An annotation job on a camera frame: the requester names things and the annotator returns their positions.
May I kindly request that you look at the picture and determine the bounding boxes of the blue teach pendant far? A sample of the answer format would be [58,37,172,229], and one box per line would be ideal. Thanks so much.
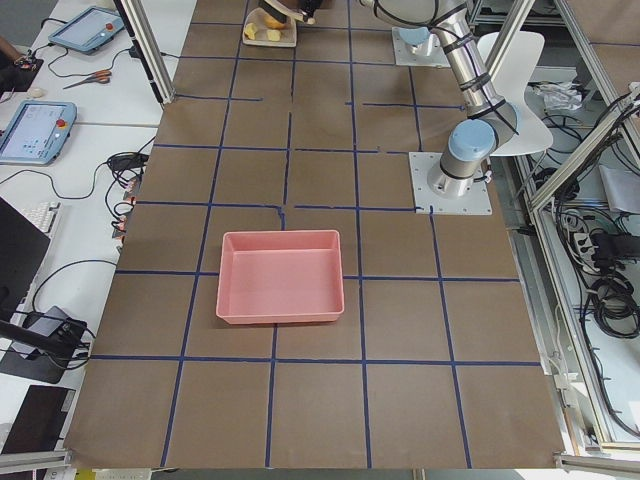
[48,6,124,54]

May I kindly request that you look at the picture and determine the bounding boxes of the black power adapter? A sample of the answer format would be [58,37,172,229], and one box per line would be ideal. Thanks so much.
[106,152,149,172]

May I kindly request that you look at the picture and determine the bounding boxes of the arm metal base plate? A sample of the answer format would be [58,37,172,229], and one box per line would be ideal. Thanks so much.
[392,27,450,68]
[409,152,492,216]

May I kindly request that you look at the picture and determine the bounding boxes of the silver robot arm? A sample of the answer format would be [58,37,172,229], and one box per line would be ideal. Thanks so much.
[361,0,518,199]

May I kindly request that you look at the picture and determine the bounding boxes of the black monitor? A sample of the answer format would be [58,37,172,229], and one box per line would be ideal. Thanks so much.
[0,199,50,322]

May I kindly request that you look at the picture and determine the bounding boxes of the pink plastic bin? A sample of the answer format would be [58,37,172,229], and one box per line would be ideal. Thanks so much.
[216,230,345,325]

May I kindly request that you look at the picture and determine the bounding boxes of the bread piece with crust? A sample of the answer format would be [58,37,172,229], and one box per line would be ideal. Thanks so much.
[243,22,260,41]

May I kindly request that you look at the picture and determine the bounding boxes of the orange handled scissors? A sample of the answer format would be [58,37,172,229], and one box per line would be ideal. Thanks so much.
[64,69,112,89]

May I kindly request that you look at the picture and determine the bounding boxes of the orange potato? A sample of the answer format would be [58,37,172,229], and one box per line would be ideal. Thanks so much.
[264,14,287,30]

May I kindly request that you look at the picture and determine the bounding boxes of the white power strip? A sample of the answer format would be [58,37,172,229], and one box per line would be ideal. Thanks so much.
[566,230,600,275]

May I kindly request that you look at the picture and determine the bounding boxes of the white plastic chair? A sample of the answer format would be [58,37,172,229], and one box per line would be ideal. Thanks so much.
[492,31,553,157]

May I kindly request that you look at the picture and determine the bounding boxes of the blue teach pendant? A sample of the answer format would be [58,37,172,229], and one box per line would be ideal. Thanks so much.
[48,6,124,54]
[1,100,77,166]

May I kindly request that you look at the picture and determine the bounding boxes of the white keyboard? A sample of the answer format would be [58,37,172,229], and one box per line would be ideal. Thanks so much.
[20,201,62,237]

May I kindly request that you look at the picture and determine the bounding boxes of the blue teach pendant near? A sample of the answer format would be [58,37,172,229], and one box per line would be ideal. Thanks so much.
[1,100,77,166]

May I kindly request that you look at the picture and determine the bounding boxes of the aluminium frame post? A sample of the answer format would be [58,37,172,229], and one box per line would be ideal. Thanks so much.
[114,0,176,106]

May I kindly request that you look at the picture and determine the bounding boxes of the beige plastic dustpan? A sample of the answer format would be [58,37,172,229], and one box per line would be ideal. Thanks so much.
[242,8,297,48]

